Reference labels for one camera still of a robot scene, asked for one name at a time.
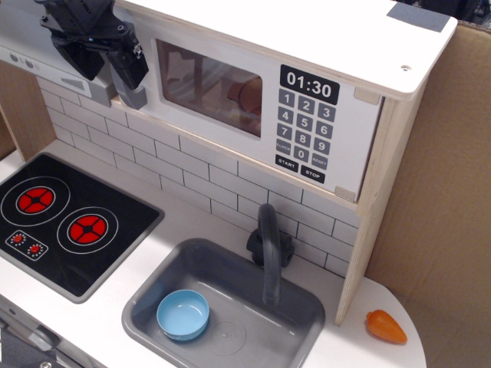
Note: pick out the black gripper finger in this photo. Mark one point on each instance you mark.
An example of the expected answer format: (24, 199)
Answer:
(129, 62)
(87, 63)

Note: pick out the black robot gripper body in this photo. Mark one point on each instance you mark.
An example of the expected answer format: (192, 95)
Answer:
(86, 24)

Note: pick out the white toy microwave door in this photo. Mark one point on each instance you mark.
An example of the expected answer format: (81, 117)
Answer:
(317, 125)

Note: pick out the wooden toy microwave cabinet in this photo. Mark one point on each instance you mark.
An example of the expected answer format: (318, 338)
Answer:
(386, 57)

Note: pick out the grey range hood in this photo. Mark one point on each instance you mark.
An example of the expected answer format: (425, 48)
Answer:
(27, 45)

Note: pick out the orange transparent toy pot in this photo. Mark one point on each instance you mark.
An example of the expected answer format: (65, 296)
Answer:
(248, 97)

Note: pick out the black toy stove top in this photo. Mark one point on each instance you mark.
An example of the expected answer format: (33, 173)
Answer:
(67, 229)

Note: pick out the dark grey toy faucet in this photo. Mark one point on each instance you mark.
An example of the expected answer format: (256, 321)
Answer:
(270, 250)

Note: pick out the light blue bowl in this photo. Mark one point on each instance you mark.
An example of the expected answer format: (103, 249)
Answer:
(183, 315)

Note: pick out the grey toy sink basin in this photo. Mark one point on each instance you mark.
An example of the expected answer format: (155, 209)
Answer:
(242, 330)

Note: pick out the grey tape patch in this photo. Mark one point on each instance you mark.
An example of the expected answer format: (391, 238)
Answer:
(418, 17)

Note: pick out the brown cardboard panel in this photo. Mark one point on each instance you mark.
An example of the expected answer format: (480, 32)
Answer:
(433, 248)

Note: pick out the orange toy carrot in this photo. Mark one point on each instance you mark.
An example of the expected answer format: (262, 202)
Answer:
(382, 325)

